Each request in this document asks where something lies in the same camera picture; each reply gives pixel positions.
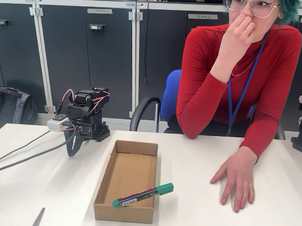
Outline green edding permanent marker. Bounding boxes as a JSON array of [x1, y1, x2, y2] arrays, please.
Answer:
[[112, 180, 175, 210]]

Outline person's right forearm red sleeve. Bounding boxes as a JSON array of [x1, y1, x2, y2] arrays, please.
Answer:
[[176, 52, 240, 141]]

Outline person's left forearm red sleeve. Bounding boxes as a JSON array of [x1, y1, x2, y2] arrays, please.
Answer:
[[239, 96, 288, 165]]

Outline person in red top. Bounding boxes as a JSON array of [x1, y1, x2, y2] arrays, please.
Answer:
[[174, 0, 302, 166]]

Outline person's left hand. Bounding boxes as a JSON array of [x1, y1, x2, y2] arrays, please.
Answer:
[[209, 144, 258, 213]]

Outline person's right hand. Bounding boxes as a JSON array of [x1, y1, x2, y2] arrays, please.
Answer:
[[217, 13, 257, 63]]

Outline open cardboard box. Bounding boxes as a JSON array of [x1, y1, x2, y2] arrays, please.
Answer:
[[93, 139, 159, 224]]

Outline dark grey metal cabinet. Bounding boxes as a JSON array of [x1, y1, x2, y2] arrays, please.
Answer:
[[0, 0, 50, 115], [131, 0, 302, 139], [31, 0, 139, 120]]

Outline black grey backpack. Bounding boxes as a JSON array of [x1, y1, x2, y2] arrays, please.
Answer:
[[0, 86, 40, 137]]

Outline blue office chair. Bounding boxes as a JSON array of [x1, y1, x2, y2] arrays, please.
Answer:
[[129, 67, 288, 141]]

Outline tape label team 4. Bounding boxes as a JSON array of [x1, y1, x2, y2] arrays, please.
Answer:
[[87, 8, 113, 15]]

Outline tape label team 3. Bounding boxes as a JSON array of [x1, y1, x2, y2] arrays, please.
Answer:
[[188, 14, 218, 21]]

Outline gold rimmed glasses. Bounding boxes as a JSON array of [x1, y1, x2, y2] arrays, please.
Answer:
[[225, 0, 281, 19]]

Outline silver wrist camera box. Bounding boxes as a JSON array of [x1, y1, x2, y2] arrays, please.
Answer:
[[46, 114, 70, 133]]

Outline thick grey camera cable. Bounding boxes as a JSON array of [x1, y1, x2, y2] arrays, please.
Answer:
[[0, 131, 75, 177]]

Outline thin grey cable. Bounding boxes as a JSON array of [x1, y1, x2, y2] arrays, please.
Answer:
[[0, 128, 51, 167]]

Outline hanging black cable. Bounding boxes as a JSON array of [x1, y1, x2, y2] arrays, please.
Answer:
[[142, 1, 152, 87]]

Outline blue lanyard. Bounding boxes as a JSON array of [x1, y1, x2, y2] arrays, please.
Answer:
[[225, 33, 266, 138]]

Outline thin gold necklace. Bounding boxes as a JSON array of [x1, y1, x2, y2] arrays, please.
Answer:
[[230, 54, 259, 77]]

